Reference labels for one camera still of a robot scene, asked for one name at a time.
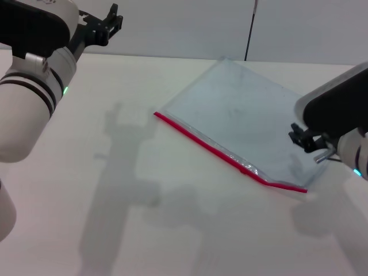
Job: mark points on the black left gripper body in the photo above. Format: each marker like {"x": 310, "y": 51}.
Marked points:
{"x": 92, "y": 30}

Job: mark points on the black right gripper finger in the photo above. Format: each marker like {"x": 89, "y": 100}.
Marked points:
{"x": 297, "y": 128}
{"x": 296, "y": 138}

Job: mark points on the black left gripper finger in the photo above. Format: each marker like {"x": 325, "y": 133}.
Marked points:
{"x": 114, "y": 11}
{"x": 118, "y": 24}

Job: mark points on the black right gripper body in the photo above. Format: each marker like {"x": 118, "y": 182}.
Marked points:
{"x": 314, "y": 142}

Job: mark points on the red zipper slider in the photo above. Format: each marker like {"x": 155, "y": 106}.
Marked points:
{"x": 243, "y": 172}

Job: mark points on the clear red-zip document bag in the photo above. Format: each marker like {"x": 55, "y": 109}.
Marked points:
{"x": 230, "y": 115}

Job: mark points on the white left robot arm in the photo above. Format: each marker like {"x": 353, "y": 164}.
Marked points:
{"x": 26, "y": 95}

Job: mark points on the black left wrist camera housing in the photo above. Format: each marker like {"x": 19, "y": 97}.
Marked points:
{"x": 31, "y": 28}

